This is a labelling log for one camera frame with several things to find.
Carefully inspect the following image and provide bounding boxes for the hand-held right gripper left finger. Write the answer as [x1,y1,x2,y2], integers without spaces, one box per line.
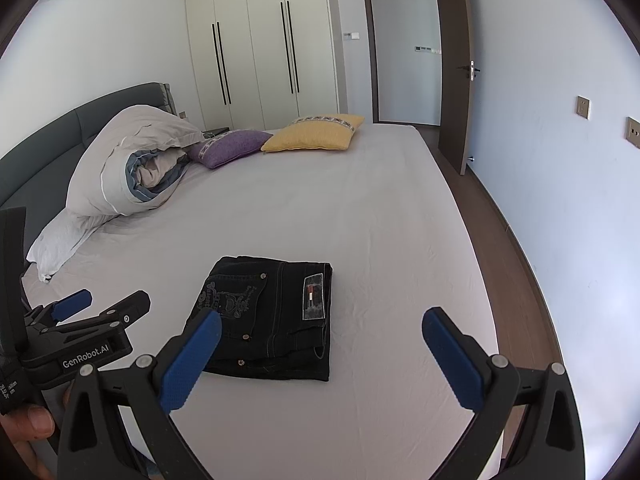
[57,309,223,480]

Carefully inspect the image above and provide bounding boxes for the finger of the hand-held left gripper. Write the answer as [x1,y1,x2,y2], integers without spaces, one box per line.
[24,288,94,328]
[47,290,152,336]

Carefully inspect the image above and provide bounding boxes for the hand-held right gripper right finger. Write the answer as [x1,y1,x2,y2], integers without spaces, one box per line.
[421,306,586,480]

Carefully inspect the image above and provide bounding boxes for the black denim pants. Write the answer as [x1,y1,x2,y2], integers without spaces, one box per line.
[182,256,334,382]

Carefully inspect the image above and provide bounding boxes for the person's left hand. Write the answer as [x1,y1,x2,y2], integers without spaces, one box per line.
[0,404,58,480]

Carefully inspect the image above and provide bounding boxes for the white pillow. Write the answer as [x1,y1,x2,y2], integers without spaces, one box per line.
[26,207,118,283]

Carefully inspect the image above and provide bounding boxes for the folded white duvet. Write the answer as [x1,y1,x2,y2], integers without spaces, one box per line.
[65,105,206,218]

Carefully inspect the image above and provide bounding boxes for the grey upholstered headboard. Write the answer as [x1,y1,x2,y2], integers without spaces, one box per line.
[0,81,177,221]

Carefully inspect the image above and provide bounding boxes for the white bed mattress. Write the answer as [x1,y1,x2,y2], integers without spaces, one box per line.
[20,122,503,480]

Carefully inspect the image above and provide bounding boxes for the purple pillow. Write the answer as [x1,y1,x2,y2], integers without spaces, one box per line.
[186,129,274,169]

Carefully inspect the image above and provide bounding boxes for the yellow pillow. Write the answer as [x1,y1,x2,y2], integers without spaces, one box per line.
[260,113,366,153]

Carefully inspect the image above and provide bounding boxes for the brown door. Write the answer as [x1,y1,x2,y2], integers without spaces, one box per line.
[434,0,482,177]

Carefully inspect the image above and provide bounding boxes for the cream wardrobe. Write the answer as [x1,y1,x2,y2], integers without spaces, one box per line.
[184,0,340,133]

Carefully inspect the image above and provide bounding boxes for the black wrist strap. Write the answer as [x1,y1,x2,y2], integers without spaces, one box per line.
[0,206,28,416]

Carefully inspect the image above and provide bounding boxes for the dark brown door frame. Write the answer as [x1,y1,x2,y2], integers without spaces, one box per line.
[360,0,443,125]

